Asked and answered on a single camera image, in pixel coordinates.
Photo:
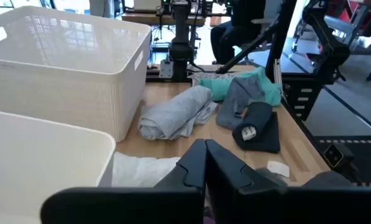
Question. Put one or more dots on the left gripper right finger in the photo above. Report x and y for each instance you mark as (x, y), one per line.
(225, 174)

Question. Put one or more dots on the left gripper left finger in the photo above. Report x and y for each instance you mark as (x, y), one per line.
(193, 168)

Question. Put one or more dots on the navy and purple sock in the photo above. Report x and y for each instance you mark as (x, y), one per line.
(208, 216)

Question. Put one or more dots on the white label marked Pants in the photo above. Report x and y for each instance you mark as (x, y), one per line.
(249, 132)

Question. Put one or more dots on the navy blue pants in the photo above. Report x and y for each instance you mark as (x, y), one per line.
(263, 137)

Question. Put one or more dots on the white towel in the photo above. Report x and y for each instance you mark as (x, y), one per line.
(138, 171)

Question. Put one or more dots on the light grey shirt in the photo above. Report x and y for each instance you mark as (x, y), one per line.
(172, 115)

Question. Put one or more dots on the blue-grey pants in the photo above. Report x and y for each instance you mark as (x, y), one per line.
(235, 102)

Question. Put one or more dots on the teal garment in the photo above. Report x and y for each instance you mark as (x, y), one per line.
(216, 88)

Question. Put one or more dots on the white patterned cloth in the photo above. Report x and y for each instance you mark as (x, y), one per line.
(204, 76)

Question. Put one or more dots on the dark grey garment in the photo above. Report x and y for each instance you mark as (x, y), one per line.
(326, 180)

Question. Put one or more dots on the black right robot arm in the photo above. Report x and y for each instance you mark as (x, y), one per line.
(180, 46)

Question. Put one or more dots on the black background robot arm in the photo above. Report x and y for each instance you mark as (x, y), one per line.
(331, 49)

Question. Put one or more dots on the white perforated plastic basket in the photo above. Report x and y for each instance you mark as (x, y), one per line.
(79, 102)
(33, 155)

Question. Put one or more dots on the person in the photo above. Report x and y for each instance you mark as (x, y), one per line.
(231, 37)

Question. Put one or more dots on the black hazard-striped floor mat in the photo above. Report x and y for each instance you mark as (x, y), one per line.
(368, 158)

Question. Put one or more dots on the wooden background desk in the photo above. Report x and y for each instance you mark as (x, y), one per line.
(141, 19)

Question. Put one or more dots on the black table-level camera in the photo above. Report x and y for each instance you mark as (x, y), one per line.
(336, 155)

